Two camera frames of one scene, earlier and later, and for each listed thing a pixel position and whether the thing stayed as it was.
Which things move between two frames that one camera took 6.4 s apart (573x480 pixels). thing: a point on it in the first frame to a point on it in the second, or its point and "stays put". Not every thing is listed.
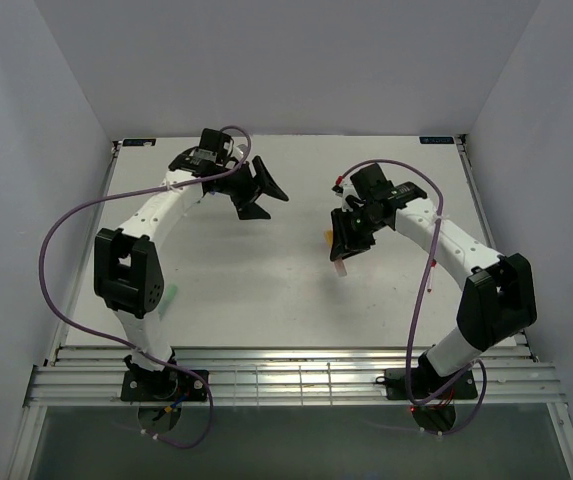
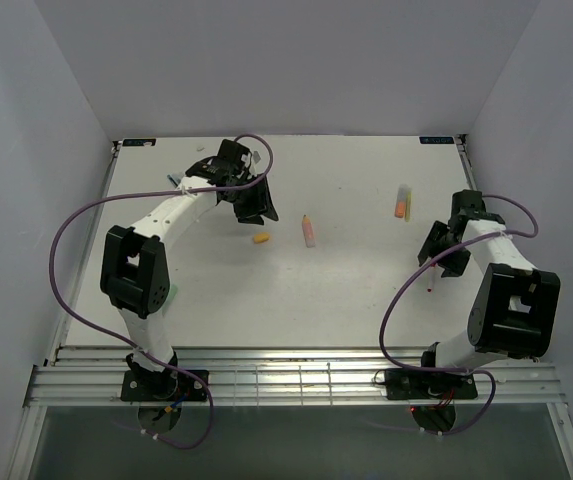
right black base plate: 422,382 stays put
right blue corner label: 436,139 stays put
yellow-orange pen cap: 329,237 to 260,237
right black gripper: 345,244 to 431,245
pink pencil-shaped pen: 340,267 to 309,232
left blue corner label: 139,142 stays put
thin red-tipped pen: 431,273 stays put
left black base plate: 170,385 stays put
